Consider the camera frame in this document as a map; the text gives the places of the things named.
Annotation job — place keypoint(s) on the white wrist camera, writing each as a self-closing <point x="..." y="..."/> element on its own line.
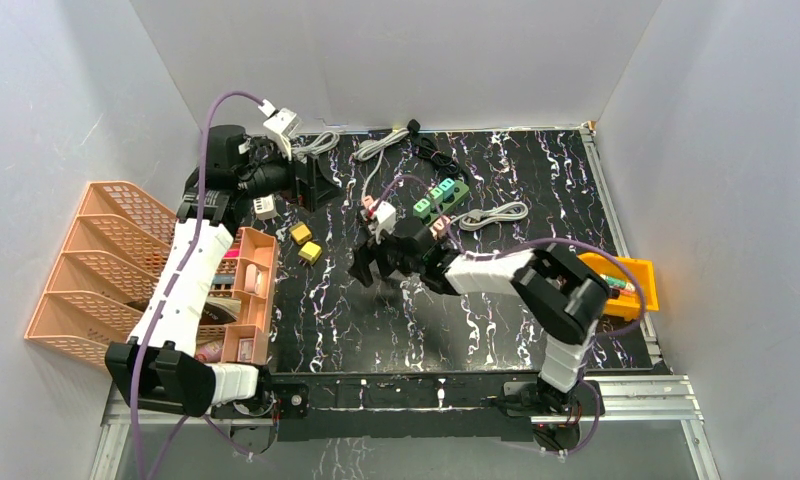
<point x="282" y="127"/>
<point x="380" y="219"/>

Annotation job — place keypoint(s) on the white power strip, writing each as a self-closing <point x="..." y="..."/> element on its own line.
<point x="264" y="208"/>

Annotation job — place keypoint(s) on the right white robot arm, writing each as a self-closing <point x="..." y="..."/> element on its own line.
<point x="564" y="295"/>

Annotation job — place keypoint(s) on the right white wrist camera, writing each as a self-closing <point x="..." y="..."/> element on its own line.
<point x="380" y="219"/>

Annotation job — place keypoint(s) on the mint green plug adapter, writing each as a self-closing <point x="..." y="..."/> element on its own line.
<point x="436" y="196"/>

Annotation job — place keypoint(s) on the green power strip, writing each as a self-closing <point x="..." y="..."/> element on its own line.
<point x="450" y="203"/>

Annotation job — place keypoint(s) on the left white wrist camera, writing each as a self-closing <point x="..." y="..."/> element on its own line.
<point x="282" y="127"/>

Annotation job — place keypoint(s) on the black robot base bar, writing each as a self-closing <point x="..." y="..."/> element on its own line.
<point x="300" y="406"/>

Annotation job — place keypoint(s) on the yellow plastic bin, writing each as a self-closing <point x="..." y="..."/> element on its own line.
<point x="625" y="302"/>

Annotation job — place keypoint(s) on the teal plug adapter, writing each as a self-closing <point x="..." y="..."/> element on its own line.
<point x="448" y="187"/>

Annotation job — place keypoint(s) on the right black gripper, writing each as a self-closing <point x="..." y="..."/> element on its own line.
<point x="364" y="252"/>

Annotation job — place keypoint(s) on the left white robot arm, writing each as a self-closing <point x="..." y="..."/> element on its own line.
<point x="156" y="368"/>

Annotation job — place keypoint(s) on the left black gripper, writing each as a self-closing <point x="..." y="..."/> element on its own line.
<point x="297" y="183"/>

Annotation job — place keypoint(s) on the light green plug adapter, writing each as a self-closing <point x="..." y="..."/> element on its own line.
<point x="422" y="209"/>

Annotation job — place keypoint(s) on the orange desk organizer tray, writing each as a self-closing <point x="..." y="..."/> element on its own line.
<point x="255" y="268"/>

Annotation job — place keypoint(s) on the yellow plug adapter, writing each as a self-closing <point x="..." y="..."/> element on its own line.
<point x="300" y="233"/>
<point x="310" y="252"/>

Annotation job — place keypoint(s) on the orange plastic file rack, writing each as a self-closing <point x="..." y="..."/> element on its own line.
<point x="113" y="254"/>

